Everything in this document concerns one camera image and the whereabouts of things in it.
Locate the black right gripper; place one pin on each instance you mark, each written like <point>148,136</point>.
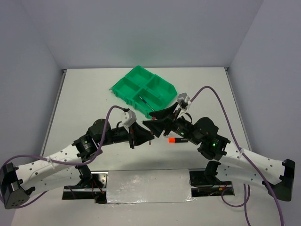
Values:
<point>156,126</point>

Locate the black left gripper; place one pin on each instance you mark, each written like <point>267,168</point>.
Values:
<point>143,135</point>

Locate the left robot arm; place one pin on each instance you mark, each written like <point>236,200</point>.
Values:
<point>19,183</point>

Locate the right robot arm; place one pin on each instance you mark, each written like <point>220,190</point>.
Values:
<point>226,161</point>

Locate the orange highlighter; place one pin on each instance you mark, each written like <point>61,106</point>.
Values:
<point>173,140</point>

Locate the green four-compartment bin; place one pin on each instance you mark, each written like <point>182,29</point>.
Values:
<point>157,92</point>

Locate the silver tape sheet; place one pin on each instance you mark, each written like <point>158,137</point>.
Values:
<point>148,186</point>

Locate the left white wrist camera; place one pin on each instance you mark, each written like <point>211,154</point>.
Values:
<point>128,118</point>

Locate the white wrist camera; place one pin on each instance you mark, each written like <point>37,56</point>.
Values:
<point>128,118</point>
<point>184,103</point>

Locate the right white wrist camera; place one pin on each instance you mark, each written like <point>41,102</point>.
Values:
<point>184,103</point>

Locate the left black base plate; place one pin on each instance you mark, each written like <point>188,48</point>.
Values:
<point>95,191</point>

